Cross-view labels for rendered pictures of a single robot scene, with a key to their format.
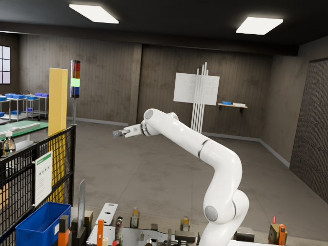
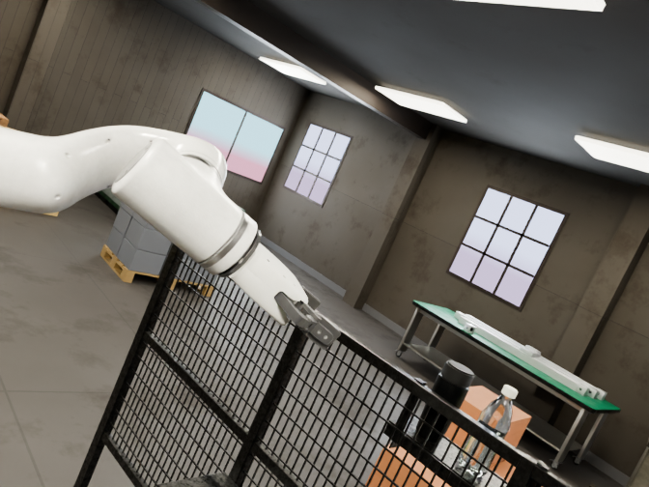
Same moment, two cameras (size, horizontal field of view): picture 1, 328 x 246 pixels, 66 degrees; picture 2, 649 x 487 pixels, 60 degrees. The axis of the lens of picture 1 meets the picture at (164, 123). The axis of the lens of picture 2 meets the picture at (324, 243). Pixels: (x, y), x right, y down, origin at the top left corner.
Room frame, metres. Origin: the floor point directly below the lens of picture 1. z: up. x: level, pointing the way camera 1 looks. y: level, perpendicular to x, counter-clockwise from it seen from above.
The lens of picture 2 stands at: (1.70, -0.39, 1.89)
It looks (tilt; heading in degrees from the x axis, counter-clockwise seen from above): 7 degrees down; 129
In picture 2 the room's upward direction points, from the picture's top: 24 degrees clockwise
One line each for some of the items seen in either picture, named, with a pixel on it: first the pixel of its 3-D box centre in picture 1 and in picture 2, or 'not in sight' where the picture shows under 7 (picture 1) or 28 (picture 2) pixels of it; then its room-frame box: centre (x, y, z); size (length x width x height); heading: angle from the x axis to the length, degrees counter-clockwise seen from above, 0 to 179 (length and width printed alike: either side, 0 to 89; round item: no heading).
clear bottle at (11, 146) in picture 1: (9, 150); (491, 428); (1.34, 0.84, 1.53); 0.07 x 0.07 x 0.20
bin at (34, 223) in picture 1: (45, 225); not in sight; (1.34, 0.63, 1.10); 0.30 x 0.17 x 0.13; 174
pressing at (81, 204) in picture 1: (81, 207); not in sight; (1.45, 0.46, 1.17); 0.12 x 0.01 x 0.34; 0
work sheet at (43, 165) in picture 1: (42, 177); not in sight; (1.54, 0.75, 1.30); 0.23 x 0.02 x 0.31; 0
